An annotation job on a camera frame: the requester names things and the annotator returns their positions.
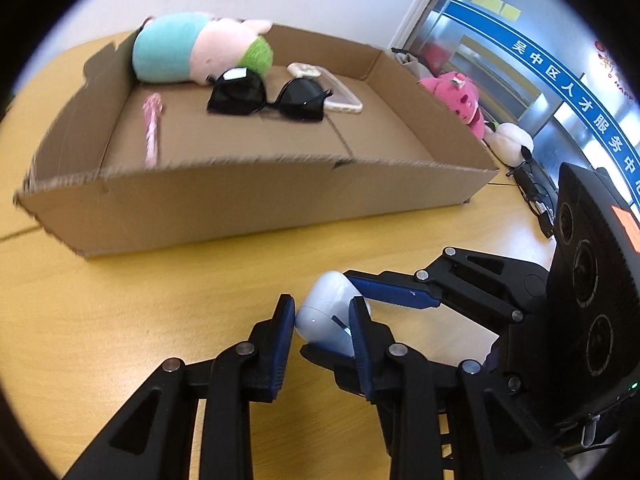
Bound pink plush toy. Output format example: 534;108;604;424
419;72;487;141

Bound white earbuds case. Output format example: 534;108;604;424
294;271;373;358

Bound cardboard box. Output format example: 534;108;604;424
12;22;501;260

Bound grey folded cloth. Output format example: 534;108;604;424
391;47;433;81

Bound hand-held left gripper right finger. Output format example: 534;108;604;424
347;296;578;480

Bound pink pen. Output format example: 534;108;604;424
142;92;165;167

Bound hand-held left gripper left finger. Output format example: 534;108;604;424
62;293;297;480

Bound white plush toy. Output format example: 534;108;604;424
486;122;535;165

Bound clear phone case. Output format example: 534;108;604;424
286;62;363;115

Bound red window decoration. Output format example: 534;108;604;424
594;41;623;88

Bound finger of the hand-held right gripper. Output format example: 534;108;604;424
345;246;552;334
299;341;365;397

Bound pig plush toy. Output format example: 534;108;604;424
131;11;275;86

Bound row of yellow sticky notes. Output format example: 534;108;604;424
457;0;522;22

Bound black sunglasses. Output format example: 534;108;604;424
206;66;335;123

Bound blue window banner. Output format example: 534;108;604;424
446;0;640;191

